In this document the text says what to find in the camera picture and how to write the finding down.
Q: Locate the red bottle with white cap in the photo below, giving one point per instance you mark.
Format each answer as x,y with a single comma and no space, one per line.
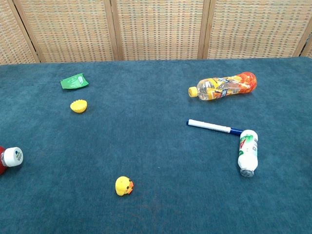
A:
13,156

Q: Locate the yellow toy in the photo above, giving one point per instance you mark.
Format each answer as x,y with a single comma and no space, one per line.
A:
122,185

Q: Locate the yellow plastic cracked eggshell half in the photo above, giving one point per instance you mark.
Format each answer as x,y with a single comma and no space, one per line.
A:
79,107

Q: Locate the woven rattan folding screen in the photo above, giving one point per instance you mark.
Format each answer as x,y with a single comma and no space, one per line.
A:
158,29

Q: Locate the small white yogurt bottle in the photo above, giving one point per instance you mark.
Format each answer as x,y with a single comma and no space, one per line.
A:
247,156

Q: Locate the white marker with blue cap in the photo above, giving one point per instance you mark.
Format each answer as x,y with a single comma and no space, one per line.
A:
209,126

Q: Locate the blue carpet table mat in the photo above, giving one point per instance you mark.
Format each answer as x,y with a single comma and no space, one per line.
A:
156,146

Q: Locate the green snack packet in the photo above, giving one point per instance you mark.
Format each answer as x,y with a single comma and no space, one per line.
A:
73,82

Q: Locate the clear bottle with orange label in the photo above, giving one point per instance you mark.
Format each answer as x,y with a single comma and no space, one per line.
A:
226,87

